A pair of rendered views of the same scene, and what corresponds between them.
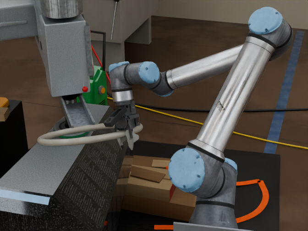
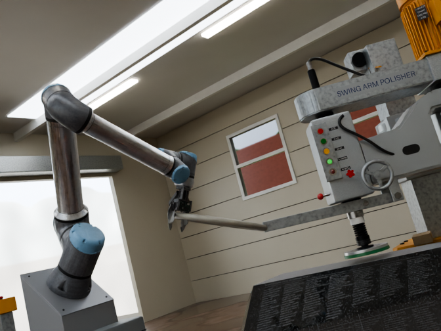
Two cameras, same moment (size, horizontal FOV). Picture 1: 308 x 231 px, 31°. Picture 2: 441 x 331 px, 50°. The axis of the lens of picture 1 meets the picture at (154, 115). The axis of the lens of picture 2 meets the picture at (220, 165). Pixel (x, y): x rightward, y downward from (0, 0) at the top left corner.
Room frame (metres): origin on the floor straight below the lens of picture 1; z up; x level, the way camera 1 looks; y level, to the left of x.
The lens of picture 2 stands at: (3.08, -1.96, 1.04)
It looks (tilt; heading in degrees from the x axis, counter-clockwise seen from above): 10 degrees up; 108
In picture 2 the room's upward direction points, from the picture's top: 15 degrees counter-clockwise
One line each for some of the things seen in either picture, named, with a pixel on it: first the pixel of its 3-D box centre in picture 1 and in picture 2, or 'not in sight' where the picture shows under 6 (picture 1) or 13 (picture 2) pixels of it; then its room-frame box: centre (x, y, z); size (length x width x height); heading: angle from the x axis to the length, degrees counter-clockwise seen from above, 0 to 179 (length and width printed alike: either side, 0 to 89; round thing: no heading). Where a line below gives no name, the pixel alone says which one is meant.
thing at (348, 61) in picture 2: not in sight; (357, 64); (3.11, 1.32, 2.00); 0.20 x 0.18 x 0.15; 78
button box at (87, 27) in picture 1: (87, 49); (325, 152); (2.84, 0.36, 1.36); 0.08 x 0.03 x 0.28; 17
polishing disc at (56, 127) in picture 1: (71, 126); (365, 249); (2.87, 0.49, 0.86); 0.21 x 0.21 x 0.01
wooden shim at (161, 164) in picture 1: (168, 164); not in sight; (3.57, -0.11, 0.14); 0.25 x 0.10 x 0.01; 83
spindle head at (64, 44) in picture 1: (63, 51); (354, 157); (2.95, 0.51, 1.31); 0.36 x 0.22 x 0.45; 17
